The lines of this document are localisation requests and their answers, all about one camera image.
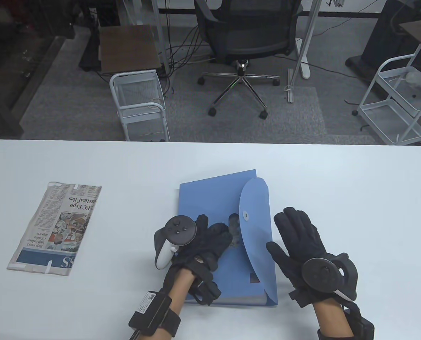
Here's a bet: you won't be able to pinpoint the black forearm strap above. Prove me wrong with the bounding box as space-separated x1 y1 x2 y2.
157 308 181 338
317 328 356 340

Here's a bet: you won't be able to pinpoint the brown wooden side table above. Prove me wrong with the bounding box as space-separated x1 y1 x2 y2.
100 25 161 75

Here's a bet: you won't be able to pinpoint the black mesh office chair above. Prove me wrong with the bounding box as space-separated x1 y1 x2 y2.
194 0 303 119

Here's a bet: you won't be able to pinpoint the black pedestal desk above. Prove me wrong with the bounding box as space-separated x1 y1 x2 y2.
345 0 421 84

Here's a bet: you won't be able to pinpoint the white wire cart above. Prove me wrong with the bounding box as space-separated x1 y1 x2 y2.
352 44 421 146
109 70 171 142

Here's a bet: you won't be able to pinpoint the blue accordion folder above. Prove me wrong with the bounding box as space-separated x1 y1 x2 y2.
179 169 279 307

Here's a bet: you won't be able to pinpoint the white desk leg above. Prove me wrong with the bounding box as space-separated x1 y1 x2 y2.
290 0 321 79

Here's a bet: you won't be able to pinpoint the person's right hand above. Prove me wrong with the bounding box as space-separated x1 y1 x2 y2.
266 207 359 308

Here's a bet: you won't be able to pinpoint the white black handheld controller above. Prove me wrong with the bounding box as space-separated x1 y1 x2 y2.
301 253 359 302
154 215 198 270

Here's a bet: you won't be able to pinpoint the person's right forearm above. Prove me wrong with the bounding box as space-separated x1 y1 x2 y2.
311 297 354 340

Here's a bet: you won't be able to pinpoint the black wrist battery pack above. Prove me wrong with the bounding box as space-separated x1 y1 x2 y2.
343 306 375 340
128 290 173 335

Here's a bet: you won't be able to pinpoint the newspaper with blue banner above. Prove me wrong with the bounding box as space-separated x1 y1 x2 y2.
7 182 102 277

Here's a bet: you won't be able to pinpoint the clear plastic bag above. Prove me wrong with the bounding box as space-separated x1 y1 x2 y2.
404 67 421 90

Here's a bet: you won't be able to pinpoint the black floor cables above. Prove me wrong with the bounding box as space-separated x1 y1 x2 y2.
159 19 216 96

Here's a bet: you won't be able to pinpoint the person's left hand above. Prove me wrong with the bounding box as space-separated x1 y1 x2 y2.
163 214 234 307

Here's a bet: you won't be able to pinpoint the person's left forearm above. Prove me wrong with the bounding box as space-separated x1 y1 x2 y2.
154 267 197 340

